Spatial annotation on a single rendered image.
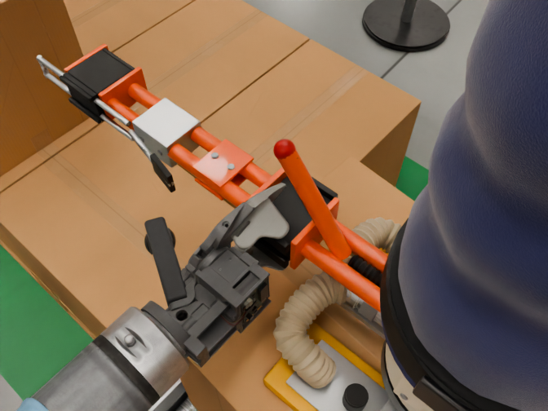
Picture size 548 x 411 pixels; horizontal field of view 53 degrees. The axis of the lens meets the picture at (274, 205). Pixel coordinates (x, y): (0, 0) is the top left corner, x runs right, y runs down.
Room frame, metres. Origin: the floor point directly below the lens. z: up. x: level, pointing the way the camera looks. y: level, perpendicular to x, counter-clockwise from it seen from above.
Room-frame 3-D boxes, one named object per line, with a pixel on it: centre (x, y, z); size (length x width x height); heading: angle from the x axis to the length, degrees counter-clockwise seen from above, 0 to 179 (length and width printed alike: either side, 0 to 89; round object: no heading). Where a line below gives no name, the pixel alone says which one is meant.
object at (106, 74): (0.60, 0.24, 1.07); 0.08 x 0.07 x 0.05; 49
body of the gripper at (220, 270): (0.26, 0.07, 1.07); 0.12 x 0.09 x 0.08; 138
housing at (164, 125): (0.50, 0.14, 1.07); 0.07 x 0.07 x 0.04; 49
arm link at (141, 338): (0.20, 0.13, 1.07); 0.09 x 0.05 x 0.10; 48
